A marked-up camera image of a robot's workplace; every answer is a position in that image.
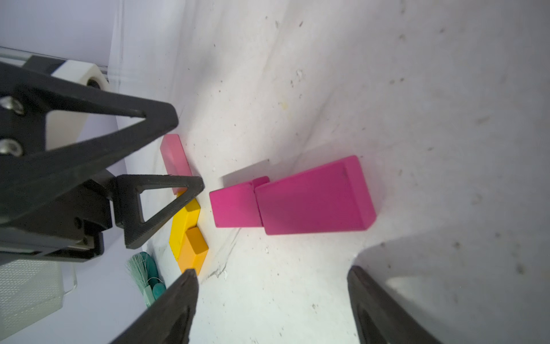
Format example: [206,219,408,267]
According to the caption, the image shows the green dustpan brush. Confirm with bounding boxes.
[126,252,167,308]

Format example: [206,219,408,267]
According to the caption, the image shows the pink block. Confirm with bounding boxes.
[160,134,193,176]

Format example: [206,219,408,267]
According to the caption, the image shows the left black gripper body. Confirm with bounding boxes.
[1,170,114,264]

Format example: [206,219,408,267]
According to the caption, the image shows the orange block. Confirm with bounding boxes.
[177,227,209,275]

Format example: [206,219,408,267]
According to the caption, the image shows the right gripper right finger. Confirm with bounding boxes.
[347,265,440,343]

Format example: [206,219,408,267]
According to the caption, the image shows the magenta block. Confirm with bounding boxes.
[255,156,377,235]
[209,176,270,228]

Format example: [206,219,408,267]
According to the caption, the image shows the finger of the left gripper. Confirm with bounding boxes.
[1,63,178,224]
[113,174,205,249]

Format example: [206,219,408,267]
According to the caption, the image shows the lower white mesh shelf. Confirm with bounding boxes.
[1,259,78,340]

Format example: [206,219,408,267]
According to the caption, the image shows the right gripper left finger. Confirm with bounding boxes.
[113,269,199,344]

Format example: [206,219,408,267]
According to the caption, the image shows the yellow block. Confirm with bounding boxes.
[168,199,201,261]

